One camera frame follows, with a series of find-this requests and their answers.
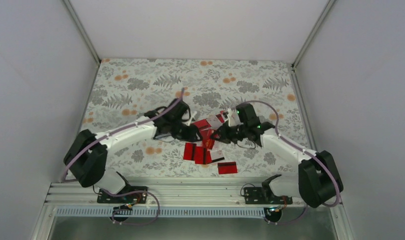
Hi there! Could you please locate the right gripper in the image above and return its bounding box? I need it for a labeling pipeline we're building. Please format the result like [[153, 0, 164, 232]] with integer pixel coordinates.
[[210, 122, 248, 145]]

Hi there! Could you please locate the red card gold ribbon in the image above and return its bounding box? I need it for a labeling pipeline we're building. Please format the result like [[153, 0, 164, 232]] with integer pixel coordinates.
[[201, 128, 215, 150]]

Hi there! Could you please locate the blue card holder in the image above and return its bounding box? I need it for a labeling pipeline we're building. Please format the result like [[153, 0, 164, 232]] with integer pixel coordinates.
[[154, 133, 172, 140]]

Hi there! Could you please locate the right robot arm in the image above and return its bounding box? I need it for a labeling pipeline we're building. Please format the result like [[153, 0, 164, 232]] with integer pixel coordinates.
[[210, 101, 344, 208]]

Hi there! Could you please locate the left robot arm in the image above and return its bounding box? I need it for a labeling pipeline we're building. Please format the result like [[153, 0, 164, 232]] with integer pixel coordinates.
[[63, 98, 203, 203]]

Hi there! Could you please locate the translucent red circle card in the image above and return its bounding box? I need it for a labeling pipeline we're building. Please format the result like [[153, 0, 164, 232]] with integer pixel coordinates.
[[215, 110, 229, 124]]

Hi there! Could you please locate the red card black stripe top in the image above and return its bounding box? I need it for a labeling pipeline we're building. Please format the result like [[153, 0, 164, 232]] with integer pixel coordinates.
[[192, 119, 212, 130]]

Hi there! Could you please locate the red card black stripe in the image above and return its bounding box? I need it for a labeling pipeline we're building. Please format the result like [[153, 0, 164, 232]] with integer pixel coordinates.
[[192, 119, 212, 130], [193, 146, 212, 165], [217, 161, 238, 175], [183, 142, 197, 161]]

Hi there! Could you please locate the red card black stripe left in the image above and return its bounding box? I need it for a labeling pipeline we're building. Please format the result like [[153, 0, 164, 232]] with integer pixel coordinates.
[[183, 142, 197, 161]]

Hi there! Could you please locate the white card black stripe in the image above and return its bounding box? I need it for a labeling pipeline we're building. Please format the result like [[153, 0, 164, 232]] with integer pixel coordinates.
[[210, 150, 225, 163]]

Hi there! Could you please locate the red card black stripe front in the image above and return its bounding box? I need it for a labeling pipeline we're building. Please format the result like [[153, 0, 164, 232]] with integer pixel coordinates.
[[193, 146, 212, 165]]

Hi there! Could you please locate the red card black stripe middle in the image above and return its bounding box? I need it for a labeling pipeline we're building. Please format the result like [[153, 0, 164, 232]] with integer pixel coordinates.
[[217, 161, 238, 175]]

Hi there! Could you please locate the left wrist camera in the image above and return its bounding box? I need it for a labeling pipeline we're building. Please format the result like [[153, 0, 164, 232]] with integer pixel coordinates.
[[169, 100, 193, 123]]

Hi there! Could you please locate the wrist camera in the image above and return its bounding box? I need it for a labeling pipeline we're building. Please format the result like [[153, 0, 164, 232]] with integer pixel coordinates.
[[236, 103, 261, 128], [169, 100, 193, 123]]

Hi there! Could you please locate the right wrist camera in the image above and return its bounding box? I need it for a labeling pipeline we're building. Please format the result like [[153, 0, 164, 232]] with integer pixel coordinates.
[[236, 103, 261, 128]]

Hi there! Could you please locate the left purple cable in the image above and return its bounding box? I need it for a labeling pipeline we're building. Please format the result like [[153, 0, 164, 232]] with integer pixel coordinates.
[[61, 87, 187, 226]]

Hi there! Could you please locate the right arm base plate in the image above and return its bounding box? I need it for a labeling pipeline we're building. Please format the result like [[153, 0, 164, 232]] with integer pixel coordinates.
[[241, 186, 293, 205]]

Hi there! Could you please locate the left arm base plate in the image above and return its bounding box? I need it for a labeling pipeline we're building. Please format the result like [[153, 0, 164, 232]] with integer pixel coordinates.
[[96, 186, 148, 205]]

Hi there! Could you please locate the aluminium rail frame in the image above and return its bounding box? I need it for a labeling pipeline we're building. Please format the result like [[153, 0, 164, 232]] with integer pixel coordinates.
[[45, 175, 343, 208]]

